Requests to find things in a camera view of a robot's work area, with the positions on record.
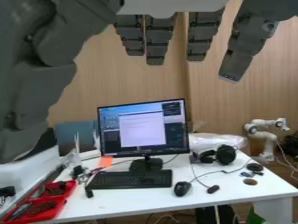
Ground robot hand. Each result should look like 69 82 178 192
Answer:
0 0 298 165

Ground black computer monitor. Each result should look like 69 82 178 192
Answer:
96 98 192 175

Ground orange sticky note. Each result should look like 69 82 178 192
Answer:
97 155 114 169

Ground red tray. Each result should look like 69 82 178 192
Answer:
1 197 69 224
27 179 79 202

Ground short black stick device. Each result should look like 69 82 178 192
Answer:
83 185 96 199

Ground black keyboard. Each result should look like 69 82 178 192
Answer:
87 169 174 191

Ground white plastic bag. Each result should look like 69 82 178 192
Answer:
188 132 249 152

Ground white desk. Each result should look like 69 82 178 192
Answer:
0 149 298 224

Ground black computer mouse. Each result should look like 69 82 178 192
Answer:
173 180 194 198

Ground black headphones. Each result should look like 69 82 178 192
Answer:
197 144 240 167

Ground small black oval device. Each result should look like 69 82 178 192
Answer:
206 184 221 195

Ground small white jointed device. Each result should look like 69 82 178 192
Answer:
242 117 293 163

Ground black round puck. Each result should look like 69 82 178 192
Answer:
246 162 266 173

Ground brown disc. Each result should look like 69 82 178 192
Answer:
242 178 259 187

